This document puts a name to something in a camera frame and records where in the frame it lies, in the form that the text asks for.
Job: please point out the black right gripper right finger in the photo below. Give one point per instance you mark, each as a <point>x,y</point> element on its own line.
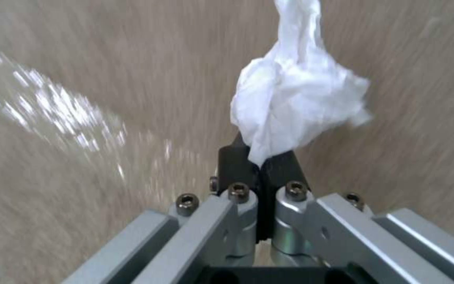
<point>329,233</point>

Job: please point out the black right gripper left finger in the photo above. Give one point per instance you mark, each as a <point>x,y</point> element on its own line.
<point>195,230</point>

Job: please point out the white tissue paper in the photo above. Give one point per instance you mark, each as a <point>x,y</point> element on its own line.
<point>296,88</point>

